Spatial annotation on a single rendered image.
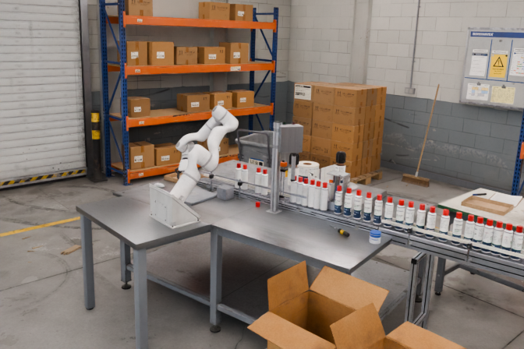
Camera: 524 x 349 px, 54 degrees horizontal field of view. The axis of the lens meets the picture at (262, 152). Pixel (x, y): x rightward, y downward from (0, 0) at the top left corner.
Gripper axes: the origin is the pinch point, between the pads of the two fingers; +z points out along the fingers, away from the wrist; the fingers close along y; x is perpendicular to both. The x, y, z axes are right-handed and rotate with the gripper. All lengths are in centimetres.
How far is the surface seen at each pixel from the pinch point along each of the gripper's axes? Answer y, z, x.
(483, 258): -202, 74, 29
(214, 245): -32, 59, 8
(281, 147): -79, -6, 31
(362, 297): -129, 124, 120
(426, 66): -246, -339, -284
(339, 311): -119, 129, 115
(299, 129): -92, -18, 34
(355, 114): -138, -229, -248
